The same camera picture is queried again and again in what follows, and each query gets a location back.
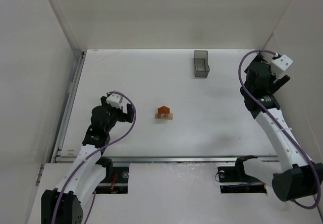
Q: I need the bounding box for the long light wood block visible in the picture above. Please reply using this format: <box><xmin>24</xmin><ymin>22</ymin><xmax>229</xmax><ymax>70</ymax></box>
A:
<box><xmin>155</xmin><ymin>114</ymin><xmax>173</xmax><ymax>120</ymax></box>

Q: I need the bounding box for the orange triangular wood block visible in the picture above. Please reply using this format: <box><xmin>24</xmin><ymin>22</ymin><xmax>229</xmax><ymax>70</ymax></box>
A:
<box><xmin>157</xmin><ymin>106</ymin><xmax>170</xmax><ymax>114</ymax></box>

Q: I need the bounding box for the smoky transparent plastic bin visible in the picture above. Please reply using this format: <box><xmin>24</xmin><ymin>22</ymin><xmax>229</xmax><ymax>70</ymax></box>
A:
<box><xmin>194</xmin><ymin>50</ymin><xmax>210</xmax><ymax>78</ymax></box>

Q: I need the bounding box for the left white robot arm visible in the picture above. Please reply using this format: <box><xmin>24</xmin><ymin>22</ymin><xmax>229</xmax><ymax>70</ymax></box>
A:
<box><xmin>41</xmin><ymin>91</ymin><xmax>137</xmax><ymax>223</ymax></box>

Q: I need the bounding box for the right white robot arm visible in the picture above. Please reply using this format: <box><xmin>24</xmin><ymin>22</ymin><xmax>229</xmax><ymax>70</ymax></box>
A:
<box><xmin>236</xmin><ymin>50</ymin><xmax>322</xmax><ymax>209</ymax></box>

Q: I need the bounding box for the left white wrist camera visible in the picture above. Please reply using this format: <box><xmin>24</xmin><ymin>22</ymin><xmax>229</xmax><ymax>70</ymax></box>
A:
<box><xmin>105</xmin><ymin>92</ymin><xmax>124</xmax><ymax>109</ymax></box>

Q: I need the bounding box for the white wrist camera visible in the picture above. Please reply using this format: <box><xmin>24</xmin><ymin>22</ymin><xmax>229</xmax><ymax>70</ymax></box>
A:
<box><xmin>269</xmin><ymin>54</ymin><xmax>294</xmax><ymax>78</ymax></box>
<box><xmin>105</xmin><ymin>92</ymin><xmax>124</xmax><ymax>109</ymax></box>

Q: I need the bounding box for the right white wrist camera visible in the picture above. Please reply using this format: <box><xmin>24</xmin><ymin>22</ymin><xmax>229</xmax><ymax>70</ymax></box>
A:
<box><xmin>269</xmin><ymin>54</ymin><xmax>294</xmax><ymax>78</ymax></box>

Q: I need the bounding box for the aluminium front rail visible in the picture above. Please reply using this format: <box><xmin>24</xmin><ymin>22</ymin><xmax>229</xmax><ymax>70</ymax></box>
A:
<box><xmin>54</xmin><ymin>155</ymin><xmax>279</xmax><ymax>163</ymax></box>

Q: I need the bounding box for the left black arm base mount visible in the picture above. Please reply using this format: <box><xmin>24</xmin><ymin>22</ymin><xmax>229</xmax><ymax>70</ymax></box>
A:
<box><xmin>95</xmin><ymin>157</ymin><xmax>130</xmax><ymax>194</ymax></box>

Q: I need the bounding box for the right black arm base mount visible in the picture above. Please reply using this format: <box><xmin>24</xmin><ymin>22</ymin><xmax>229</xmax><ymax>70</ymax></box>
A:
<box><xmin>214</xmin><ymin>155</ymin><xmax>267</xmax><ymax>194</ymax></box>

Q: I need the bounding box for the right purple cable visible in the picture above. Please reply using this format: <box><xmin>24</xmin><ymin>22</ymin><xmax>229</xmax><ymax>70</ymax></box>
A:
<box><xmin>238</xmin><ymin>49</ymin><xmax>323</xmax><ymax>209</ymax></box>

